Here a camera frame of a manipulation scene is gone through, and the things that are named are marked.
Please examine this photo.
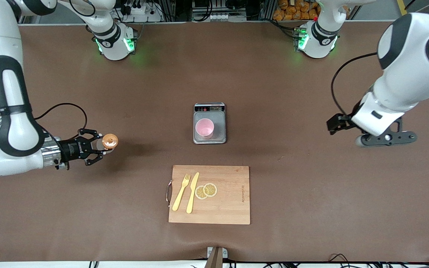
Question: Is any clear orange-capped sauce bottle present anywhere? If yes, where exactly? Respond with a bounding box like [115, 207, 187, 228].
[97, 133, 119, 154]

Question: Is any pink plastic cup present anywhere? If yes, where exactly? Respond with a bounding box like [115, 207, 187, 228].
[195, 118, 215, 140]

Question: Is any brown table mat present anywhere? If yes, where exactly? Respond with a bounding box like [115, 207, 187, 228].
[0, 20, 429, 263]

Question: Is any yellow plastic fork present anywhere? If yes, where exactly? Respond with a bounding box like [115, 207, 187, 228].
[172, 173, 191, 211]

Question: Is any yellow plastic knife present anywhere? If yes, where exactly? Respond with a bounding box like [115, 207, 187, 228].
[186, 172, 200, 214]

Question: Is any orange snack pile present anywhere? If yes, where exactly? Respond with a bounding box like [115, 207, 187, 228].
[273, 0, 321, 21]

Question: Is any silver kitchen scale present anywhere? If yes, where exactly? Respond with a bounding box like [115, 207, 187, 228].
[193, 103, 226, 144]

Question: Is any wooden cutting board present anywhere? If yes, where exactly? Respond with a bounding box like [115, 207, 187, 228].
[166, 165, 251, 225]

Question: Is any white power strip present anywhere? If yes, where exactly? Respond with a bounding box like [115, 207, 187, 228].
[123, 3, 163, 23]

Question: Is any white connector row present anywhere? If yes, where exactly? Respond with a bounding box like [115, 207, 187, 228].
[192, 13, 247, 22]

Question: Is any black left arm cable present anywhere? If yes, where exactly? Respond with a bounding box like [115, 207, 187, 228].
[331, 52, 379, 117]

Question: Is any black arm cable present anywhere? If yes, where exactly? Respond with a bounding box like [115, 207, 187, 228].
[331, 52, 379, 117]
[32, 103, 88, 131]

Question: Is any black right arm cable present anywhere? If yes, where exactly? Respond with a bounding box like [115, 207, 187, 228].
[32, 103, 88, 131]

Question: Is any metal table edge bracket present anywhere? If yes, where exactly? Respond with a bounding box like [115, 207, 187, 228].
[207, 246, 228, 268]

